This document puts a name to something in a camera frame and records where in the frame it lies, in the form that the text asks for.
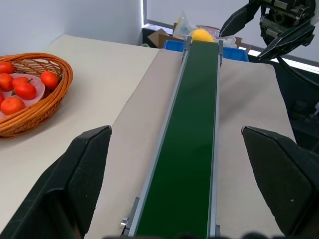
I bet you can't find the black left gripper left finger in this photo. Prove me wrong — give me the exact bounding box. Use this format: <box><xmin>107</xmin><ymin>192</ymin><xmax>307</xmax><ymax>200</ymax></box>
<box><xmin>0</xmin><ymin>125</ymin><xmax>112</xmax><ymax>239</ymax></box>

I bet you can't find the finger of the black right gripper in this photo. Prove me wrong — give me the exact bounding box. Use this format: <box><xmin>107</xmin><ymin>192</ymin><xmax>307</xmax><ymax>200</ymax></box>
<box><xmin>219</xmin><ymin>0</ymin><xmax>263</xmax><ymax>37</ymax></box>
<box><xmin>257</xmin><ymin>24</ymin><xmax>316</xmax><ymax>61</ymax></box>

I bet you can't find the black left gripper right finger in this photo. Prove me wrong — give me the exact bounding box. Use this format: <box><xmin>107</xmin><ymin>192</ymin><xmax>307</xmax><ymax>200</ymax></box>
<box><xmin>240</xmin><ymin>125</ymin><xmax>319</xmax><ymax>239</ymax></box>

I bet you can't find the yellow toy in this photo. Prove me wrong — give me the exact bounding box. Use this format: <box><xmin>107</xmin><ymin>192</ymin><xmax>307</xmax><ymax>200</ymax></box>
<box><xmin>191</xmin><ymin>28</ymin><xmax>215</xmax><ymax>43</ymax></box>

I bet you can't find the red-orange toy fruit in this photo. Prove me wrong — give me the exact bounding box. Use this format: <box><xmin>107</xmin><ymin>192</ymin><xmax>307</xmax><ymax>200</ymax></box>
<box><xmin>12</xmin><ymin>76</ymin><xmax>30</xmax><ymax>88</ymax></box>
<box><xmin>0</xmin><ymin>73</ymin><xmax>14</xmax><ymax>92</ymax></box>
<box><xmin>40</xmin><ymin>71</ymin><xmax>59</xmax><ymax>89</ymax></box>
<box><xmin>13</xmin><ymin>82</ymin><xmax>38</xmax><ymax>101</ymax></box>
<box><xmin>0</xmin><ymin>61</ymin><xmax>16</xmax><ymax>75</ymax></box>
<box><xmin>0</xmin><ymin>97</ymin><xmax>26</xmax><ymax>116</ymax></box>

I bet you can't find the white crumpled plastic bag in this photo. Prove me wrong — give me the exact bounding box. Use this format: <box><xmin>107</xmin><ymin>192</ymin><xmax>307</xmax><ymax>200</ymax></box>
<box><xmin>220</xmin><ymin>35</ymin><xmax>238</xmax><ymax>47</ymax></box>

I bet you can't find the blue plastic bin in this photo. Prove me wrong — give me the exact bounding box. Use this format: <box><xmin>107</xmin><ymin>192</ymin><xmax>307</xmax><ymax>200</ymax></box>
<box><xmin>163</xmin><ymin>40</ymin><xmax>250</xmax><ymax>62</ymax></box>

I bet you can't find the clear plastic bag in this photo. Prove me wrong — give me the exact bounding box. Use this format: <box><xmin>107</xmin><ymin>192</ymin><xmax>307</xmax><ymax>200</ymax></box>
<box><xmin>172</xmin><ymin>9</ymin><xmax>198</xmax><ymax>41</ymax></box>

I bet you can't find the dark equipment base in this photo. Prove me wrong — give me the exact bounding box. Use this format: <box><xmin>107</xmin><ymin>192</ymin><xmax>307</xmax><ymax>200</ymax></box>
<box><xmin>248</xmin><ymin>54</ymin><xmax>319</xmax><ymax>160</ymax></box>

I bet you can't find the woven orange wicker basket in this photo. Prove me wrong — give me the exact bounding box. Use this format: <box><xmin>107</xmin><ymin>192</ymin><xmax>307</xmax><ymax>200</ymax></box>
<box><xmin>0</xmin><ymin>52</ymin><xmax>74</xmax><ymax>138</ymax></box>

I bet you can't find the pink plate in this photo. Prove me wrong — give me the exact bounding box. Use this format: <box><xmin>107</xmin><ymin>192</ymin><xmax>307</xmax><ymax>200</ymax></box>
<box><xmin>0</xmin><ymin>73</ymin><xmax>46</xmax><ymax>119</ymax></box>

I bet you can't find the green conveyor belt grey frame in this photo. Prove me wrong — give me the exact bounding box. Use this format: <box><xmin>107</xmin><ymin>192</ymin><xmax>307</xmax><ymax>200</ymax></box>
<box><xmin>120</xmin><ymin>39</ymin><xmax>224</xmax><ymax>239</ymax></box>

